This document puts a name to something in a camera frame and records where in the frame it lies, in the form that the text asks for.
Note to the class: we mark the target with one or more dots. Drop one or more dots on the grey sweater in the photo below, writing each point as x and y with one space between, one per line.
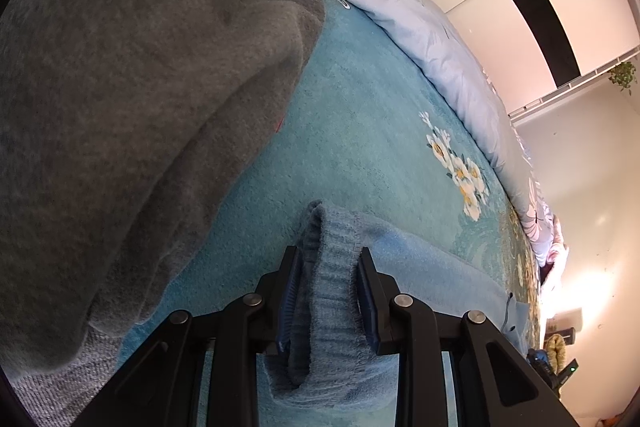
125 82

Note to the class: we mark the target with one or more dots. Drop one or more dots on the light blue knit sweater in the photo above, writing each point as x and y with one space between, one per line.
330 287

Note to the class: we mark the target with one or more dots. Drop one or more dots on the light blue floral quilt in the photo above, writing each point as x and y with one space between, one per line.
425 32

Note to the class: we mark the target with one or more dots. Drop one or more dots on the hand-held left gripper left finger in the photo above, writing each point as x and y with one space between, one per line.
290 302

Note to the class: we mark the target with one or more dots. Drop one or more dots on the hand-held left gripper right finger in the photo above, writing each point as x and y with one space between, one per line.
365 307

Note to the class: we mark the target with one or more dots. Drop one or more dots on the teal floral blanket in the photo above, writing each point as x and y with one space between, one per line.
360 132

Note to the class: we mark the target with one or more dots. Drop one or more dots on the pink padded garment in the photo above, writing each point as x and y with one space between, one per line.
555 262

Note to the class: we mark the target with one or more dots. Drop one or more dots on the hanging green plant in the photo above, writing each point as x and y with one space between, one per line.
622 77

